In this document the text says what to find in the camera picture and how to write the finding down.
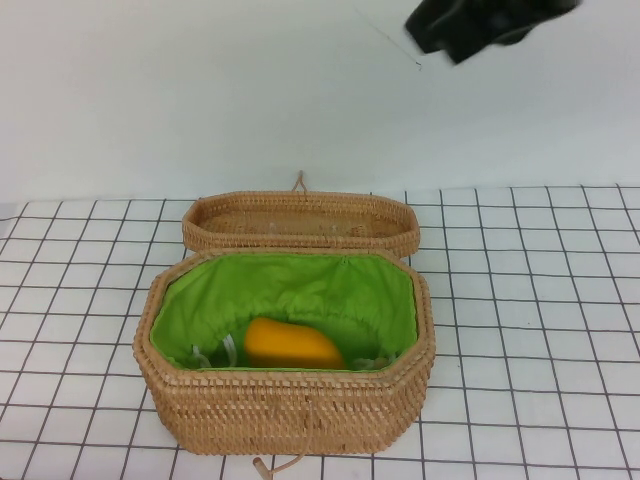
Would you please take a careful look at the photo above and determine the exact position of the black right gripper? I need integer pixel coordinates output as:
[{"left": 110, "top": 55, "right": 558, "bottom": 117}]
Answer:
[{"left": 404, "top": 0, "right": 585, "bottom": 66}]

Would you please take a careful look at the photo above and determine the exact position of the yellow orange mango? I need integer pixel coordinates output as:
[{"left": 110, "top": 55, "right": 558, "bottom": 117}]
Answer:
[{"left": 243, "top": 316, "right": 347, "bottom": 372}]

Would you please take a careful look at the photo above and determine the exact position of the woven rattan basket lid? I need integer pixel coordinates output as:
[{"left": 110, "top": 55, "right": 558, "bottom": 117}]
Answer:
[{"left": 181, "top": 189, "right": 421, "bottom": 262}]

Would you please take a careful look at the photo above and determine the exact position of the green fabric basket liner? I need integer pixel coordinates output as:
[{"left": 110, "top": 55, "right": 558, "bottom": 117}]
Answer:
[{"left": 151, "top": 253, "right": 419, "bottom": 374}]

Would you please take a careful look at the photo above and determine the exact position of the woven rattan basket body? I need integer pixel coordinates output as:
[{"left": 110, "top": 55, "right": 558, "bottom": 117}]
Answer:
[{"left": 132, "top": 248, "right": 437, "bottom": 457}]

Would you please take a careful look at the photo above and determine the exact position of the white black grid tablecloth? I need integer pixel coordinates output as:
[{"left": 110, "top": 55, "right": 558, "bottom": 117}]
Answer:
[{"left": 0, "top": 184, "right": 640, "bottom": 480}]

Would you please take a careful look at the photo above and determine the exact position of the white liner drawstring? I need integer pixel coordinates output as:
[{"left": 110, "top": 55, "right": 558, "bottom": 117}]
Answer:
[{"left": 191, "top": 333, "right": 239, "bottom": 370}]

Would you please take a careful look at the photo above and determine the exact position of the wooden toggle peg with cord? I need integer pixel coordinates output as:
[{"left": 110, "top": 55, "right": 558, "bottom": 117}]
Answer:
[{"left": 252, "top": 399, "right": 316, "bottom": 480}]

